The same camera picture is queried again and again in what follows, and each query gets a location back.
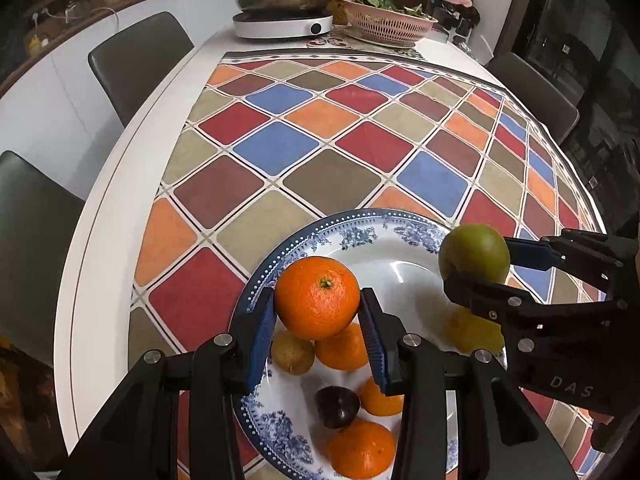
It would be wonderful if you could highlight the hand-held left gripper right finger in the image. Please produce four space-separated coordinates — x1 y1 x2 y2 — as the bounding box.
359 287 581 480

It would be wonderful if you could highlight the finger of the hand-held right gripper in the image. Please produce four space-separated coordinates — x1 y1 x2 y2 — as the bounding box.
443 273 629 330
504 228 640 302

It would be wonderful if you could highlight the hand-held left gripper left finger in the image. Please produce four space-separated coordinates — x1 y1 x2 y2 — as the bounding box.
57 287 277 480

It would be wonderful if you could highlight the green pear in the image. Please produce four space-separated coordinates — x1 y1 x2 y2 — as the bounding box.
438 225 512 286

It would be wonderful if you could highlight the large yellow pomelo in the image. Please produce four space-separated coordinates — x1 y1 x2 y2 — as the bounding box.
444 305 507 357

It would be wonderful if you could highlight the small mandarin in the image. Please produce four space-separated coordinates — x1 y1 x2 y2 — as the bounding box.
357 377 405 417

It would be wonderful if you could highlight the dark purple plum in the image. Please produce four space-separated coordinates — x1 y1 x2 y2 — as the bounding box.
314 385 361 430

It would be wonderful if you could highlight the orange with green stem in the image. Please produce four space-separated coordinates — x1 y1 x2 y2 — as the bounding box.
274 256 362 341

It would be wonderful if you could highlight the blue and white plate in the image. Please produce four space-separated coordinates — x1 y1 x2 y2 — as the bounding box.
229 208 508 480

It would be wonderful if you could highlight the large orange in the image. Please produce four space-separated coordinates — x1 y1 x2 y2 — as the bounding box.
327 419 398 480

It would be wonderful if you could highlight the small brown kiwi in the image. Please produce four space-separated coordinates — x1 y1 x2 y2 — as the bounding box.
270 329 316 376

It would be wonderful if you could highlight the small orange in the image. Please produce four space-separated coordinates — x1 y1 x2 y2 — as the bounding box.
314 322 371 372

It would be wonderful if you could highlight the grey dining chair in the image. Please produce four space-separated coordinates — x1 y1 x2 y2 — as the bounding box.
0 150 87 368
486 52 581 146
88 11 196 128

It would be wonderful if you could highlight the colourful checkered tablecloth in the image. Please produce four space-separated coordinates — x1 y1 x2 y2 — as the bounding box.
127 50 608 480

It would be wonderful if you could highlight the black bag with pink top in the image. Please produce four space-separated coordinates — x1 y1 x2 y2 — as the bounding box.
430 0 481 46

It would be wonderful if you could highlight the pink woven basket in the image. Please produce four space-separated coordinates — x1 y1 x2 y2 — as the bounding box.
340 0 438 46

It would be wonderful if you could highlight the white induction cooker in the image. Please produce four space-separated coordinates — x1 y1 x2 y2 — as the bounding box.
232 9 335 41

